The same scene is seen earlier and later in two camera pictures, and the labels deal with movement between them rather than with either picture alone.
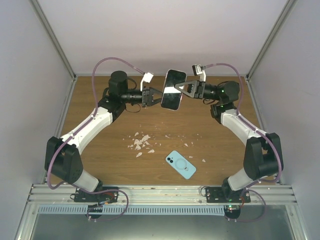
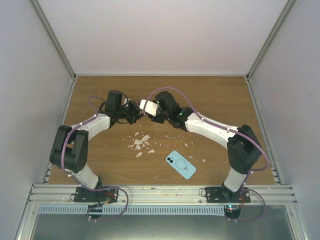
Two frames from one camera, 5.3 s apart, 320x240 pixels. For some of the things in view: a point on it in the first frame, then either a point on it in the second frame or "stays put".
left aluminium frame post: x=41 y=15 stays put
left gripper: x=149 y=101 -> x=136 y=111
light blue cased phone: x=181 y=164 stays put
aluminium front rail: x=64 y=193 stays put
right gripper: x=196 y=88 -> x=155 y=120
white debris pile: x=138 y=143 stays put
